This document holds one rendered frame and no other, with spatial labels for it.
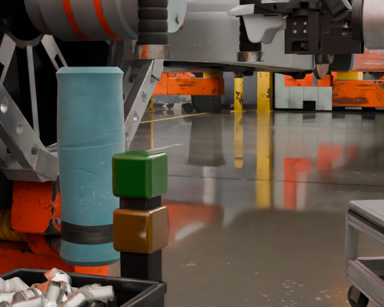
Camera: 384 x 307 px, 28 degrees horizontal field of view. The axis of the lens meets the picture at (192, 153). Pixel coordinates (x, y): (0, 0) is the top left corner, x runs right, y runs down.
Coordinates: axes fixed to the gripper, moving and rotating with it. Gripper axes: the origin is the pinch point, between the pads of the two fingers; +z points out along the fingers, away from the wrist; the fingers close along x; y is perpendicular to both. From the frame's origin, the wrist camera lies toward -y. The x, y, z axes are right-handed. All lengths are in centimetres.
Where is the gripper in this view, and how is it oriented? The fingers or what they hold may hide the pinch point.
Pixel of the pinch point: (239, 10)
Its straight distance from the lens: 124.6
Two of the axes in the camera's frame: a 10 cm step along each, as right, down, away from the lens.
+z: -9.1, -0.4, 4.1
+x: 4.1, -1.0, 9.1
